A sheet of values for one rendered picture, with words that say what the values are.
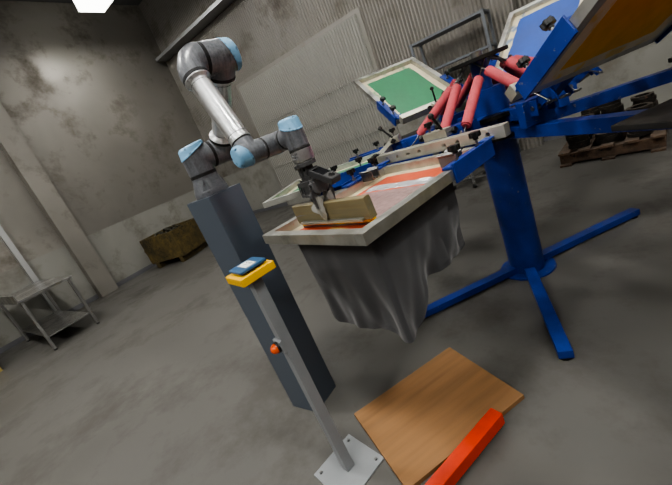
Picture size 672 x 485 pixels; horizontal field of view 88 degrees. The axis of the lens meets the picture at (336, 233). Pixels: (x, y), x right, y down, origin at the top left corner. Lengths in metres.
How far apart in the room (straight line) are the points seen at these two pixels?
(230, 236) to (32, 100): 7.06
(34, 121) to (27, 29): 1.66
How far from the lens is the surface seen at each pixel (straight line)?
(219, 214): 1.56
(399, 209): 1.05
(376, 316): 1.32
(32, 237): 7.77
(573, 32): 1.36
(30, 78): 8.55
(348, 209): 1.13
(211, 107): 1.30
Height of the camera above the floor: 1.28
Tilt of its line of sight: 16 degrees down
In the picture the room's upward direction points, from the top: 22 degrees counter-clockwise
